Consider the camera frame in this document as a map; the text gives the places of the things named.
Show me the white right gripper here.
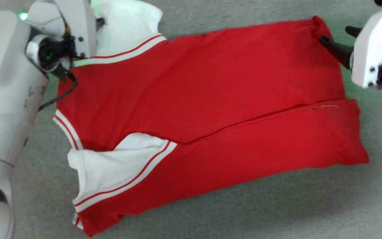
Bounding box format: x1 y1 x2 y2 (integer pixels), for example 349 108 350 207
319 3 382 89

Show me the red and white basketball jersey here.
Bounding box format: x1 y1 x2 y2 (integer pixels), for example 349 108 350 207
52 0 370 237

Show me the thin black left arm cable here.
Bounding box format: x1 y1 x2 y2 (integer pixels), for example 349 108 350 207
38 70 79 112

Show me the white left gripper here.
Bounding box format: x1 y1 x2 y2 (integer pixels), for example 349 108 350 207
54 0 105 59

